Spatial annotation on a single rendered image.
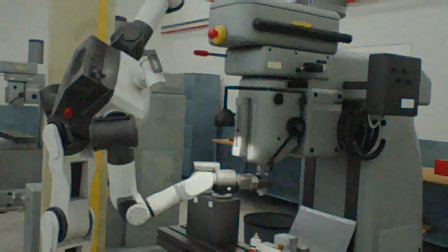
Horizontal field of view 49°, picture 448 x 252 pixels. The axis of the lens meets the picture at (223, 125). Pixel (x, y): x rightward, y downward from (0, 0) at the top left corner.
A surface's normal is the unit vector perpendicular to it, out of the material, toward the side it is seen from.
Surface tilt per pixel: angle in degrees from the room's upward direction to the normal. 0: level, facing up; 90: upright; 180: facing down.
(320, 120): 90
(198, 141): 90
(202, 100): 90
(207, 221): 90
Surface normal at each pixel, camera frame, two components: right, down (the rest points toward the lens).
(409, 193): 0.57, 0.05
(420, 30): -0.82, -0.02
